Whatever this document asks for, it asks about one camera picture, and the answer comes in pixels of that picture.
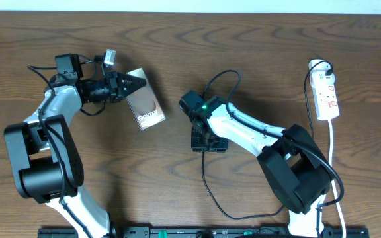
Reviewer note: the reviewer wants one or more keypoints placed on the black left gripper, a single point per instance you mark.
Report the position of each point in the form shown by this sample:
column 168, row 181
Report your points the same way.
column 116, row 79

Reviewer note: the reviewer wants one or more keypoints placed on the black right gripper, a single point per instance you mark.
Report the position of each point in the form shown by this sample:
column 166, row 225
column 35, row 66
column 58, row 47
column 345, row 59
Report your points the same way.
column 220, row 147

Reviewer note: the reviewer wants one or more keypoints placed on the white power strip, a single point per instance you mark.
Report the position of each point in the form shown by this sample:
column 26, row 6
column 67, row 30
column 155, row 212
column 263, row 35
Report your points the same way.
column 325, row 98

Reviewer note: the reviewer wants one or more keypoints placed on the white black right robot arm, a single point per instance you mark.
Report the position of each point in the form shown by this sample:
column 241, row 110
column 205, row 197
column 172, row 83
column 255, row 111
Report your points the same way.
column 294, row 167

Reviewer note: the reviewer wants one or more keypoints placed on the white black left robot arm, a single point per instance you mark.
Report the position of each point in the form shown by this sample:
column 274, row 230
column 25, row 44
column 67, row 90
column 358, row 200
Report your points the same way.
column 45, row 162

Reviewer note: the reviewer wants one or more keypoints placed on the white USB charger adapter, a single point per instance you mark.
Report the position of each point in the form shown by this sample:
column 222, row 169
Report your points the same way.
column 320, row 65

